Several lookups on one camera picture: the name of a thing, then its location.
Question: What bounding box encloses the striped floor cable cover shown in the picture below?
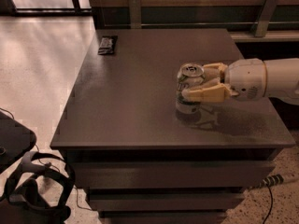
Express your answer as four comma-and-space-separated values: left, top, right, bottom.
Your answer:
250, 173, 299, 189

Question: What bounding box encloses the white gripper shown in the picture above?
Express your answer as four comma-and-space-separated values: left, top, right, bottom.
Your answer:
181, 59, 266, 103

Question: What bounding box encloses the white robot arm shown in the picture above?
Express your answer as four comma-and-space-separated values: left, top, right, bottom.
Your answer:
177, 58, 299, 105

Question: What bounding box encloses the rxbar chocolate bar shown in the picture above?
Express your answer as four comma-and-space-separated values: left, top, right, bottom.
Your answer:
98, 35, 118, 55

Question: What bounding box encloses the black chair seat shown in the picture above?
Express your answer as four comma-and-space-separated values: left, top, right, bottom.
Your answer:
0, 112, 36, 174

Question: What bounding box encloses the black VR headset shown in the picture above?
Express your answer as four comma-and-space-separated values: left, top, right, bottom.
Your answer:
0, 151, 77, 224

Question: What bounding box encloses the metal wall shelf rail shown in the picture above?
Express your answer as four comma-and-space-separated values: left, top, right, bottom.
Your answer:
92, 0, 299, 42

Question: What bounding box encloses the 7up soda can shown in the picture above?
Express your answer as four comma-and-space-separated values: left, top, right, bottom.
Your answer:
176, 63, 206, 115

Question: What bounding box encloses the dark drawer cabinet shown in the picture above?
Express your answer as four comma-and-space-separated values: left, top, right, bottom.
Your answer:
51, 29, 294, 224

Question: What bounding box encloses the black floor cable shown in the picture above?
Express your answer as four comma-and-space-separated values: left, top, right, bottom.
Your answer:
262, 185, 275, 224

